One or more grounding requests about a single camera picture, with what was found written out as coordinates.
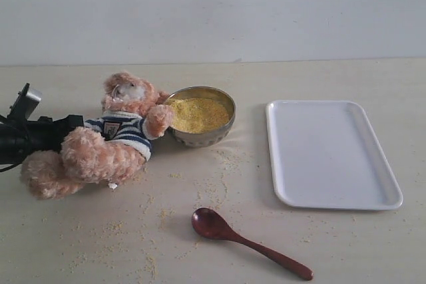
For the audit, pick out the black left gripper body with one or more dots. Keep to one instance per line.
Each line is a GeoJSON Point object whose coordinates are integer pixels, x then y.
{"type": "Point", "coordinates": [21, 137]}

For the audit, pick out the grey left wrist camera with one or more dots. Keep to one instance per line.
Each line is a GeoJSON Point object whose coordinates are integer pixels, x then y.
{"type": "Point", "coordinates": [26, 102]}

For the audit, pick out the yellow millet grains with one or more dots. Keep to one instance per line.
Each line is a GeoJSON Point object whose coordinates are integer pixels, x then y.
{"type": "Point", "coordinates": [198, 115]}

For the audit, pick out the white plastic tray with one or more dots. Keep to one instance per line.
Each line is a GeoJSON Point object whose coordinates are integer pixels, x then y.
{"type": "Point", "coordinates": [324, 154]}

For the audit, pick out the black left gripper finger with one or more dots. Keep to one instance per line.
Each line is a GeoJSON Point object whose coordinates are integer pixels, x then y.
{"type": "Point", "coordinates": [71, 122]}

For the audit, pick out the brown teddy bear striped sweater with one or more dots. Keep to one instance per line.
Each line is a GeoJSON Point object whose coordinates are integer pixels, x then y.
{"type": "Point", "coordinates": [110, 149]}

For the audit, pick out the dark red wooden spoon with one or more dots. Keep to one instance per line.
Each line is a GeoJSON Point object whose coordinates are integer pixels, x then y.
{"type": "Point", "coordinates": [211, 225]}

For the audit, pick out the metal bowl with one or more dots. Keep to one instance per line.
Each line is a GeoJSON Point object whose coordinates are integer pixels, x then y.
{"type": "Point", "coordinates": [209, 138]}

